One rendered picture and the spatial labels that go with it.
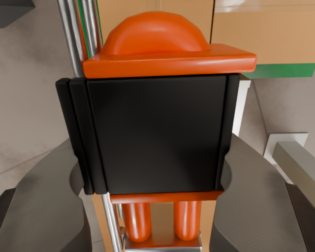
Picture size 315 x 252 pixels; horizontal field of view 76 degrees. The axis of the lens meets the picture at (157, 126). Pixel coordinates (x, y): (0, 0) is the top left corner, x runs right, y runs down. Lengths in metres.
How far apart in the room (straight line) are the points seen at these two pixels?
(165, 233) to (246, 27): 0.78
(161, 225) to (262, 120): 1.57
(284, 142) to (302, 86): 0.45
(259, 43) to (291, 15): 0.13
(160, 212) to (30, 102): 1.56
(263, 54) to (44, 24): 1.20
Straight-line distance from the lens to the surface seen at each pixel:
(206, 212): 0.67
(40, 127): 1.77
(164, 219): 0.20
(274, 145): 1.88
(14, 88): 1.71
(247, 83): 0.85
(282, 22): 0.92
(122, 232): 0.19
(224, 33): 0.84
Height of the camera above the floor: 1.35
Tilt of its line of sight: 61 degrees down
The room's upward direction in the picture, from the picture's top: 179 degrees clockwise
